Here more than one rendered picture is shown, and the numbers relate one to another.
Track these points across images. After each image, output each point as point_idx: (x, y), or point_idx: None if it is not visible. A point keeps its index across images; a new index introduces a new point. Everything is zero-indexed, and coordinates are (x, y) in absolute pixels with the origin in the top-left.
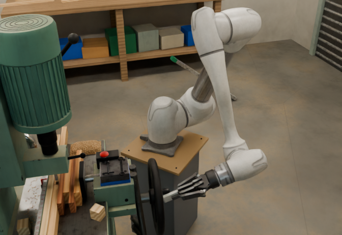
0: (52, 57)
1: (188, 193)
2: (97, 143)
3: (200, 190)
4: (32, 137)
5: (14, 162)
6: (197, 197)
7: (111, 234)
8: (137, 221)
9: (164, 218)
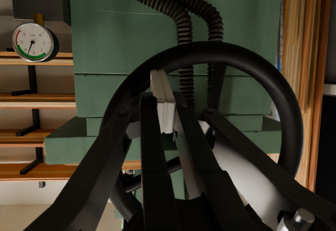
0: None
1: (217, 162)
2: (75, 165)
3: (253, 216)
4: (129, 172)
5: None
6: (278, 169)
7: (229, 102)
8: (145, 4)
9: (299, 163)
